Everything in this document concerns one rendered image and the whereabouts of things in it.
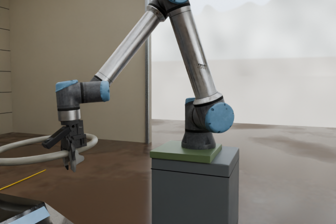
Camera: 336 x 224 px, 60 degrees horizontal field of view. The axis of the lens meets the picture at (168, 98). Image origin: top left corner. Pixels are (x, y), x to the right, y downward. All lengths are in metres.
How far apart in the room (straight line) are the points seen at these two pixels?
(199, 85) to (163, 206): 0.65
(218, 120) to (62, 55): 5.92
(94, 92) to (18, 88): 6.73
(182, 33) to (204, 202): 0.81
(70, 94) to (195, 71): 0.56
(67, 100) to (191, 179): 0.70
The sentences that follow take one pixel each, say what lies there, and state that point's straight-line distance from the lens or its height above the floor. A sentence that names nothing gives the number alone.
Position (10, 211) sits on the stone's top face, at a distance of 1.11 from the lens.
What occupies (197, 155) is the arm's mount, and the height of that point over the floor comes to 0.88.
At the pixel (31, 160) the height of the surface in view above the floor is 0.93.
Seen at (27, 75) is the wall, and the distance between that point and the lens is 7.73.
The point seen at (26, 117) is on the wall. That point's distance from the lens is 7.82.
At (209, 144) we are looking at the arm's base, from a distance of 1.57.
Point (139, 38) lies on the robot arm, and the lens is 1.44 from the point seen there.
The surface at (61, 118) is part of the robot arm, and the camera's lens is 1.27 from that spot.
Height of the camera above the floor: 1.24
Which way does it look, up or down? 3 degrees down
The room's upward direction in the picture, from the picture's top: straight up
